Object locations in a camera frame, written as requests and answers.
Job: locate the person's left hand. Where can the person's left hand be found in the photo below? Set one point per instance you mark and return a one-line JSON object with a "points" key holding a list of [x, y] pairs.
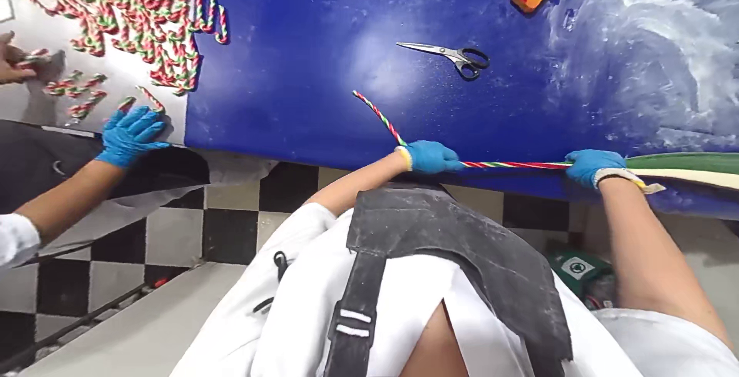
{"points": [[428, 156]]}

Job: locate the person's right hand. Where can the person's right hand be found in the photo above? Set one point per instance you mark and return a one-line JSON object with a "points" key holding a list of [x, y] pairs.
{"points": [[596, 164]]}

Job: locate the person's left fingers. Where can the person's left fingers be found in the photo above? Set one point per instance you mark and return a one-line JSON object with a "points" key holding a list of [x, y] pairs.
{"points": [[451, 160]]}

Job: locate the person's right fingers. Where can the person's right fingers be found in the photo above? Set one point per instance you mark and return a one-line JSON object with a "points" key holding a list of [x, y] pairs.
{"points": [[575, 164]]}

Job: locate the person's left forearm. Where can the person's left forearm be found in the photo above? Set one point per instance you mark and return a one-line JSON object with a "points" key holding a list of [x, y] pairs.
{"points": [[366, 178]]}

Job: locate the person's right forearm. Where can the person's right forearm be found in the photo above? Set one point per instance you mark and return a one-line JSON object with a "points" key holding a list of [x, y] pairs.
{"points": [[652, 244]]}

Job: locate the green bag with white label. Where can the green bag with white label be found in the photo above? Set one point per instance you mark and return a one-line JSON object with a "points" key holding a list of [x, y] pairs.
{"points": [[577, 266]]}

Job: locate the green and cream candy mass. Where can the green and cream candy mass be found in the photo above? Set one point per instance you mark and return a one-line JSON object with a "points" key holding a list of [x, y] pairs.
{"points": [[687, 165]]}

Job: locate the person's body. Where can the person's body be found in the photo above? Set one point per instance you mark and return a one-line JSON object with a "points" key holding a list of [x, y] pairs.
{"points": [[404, 284]]}

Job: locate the blue mat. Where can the blue mat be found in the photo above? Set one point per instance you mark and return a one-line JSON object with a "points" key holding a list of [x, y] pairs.
{"points": [[300, 77]]}

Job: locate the translucent plastic sheet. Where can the translucent plastic sheet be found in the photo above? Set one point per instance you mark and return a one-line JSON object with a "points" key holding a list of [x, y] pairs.
{"points": [[236, 174]]}

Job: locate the single striped candy cane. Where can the single striped candy cane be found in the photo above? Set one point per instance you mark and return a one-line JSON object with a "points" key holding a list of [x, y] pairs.
{"points": [[126, 104], [34, 58], [152, 99], [95, 81], [62, 85], [87, 105]]}

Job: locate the small red object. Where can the small red object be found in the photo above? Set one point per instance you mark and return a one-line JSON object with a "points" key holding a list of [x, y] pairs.
{"points": [[160, 282]]}

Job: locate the pile of candy canes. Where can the pile of candy canes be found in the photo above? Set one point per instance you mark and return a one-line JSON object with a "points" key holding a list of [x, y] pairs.
{"points": [[147, 19]]}

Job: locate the black cloth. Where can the black cloth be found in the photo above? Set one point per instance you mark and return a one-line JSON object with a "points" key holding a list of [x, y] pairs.
{"points": [[34, 163]]}

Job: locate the white sheet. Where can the white sheet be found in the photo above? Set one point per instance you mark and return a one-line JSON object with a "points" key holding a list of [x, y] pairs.
{"points": [[34, 100]]}

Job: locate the white flat object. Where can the white flat object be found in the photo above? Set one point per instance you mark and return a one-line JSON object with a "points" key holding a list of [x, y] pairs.
{"points": [[5, 9]]}

